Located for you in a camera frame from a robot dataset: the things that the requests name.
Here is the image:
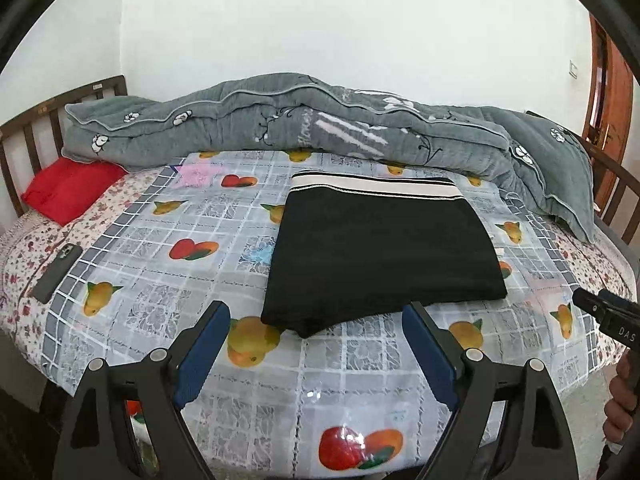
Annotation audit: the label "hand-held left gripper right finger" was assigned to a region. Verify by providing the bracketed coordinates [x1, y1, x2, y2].
[401, 301, 581, 480]

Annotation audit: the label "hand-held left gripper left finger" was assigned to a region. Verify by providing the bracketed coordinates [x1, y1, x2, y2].
[52, 300, 232, 480]

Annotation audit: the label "wooden footboard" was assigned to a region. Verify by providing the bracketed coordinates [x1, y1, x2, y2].
[525, 110, 640, 266]

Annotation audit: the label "red pillow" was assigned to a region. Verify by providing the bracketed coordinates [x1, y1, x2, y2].
[21, 157, 128, 227]

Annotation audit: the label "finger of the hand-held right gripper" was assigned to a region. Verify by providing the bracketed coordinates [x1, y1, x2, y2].
[572, 287, 612, 322]

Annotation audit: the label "dark wooden headboard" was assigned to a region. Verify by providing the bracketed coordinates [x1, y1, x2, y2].
[0, 75, 128, 218]

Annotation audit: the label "floral bedsheet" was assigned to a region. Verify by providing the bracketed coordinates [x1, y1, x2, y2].
[0, 172, 636, 371]

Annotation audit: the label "black pants with striped waistband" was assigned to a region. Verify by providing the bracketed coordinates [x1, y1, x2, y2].
[260, 170, 509, 339]

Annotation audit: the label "fruit print plastic sheet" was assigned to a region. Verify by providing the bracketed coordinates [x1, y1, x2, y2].
[42, 150, 591, 473]

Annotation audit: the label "black smartphone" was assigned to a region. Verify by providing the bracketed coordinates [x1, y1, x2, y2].
[29, 243, 83, 305]

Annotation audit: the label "person's right hand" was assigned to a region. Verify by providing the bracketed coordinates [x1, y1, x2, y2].
[602, 354, 640, 443]

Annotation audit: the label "grey quilt with flower print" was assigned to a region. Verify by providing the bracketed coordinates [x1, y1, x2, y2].
[61, 74, 596, 245]

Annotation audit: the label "brown wooden door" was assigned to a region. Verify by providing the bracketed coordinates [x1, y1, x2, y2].
[582, 12, 636, 166]

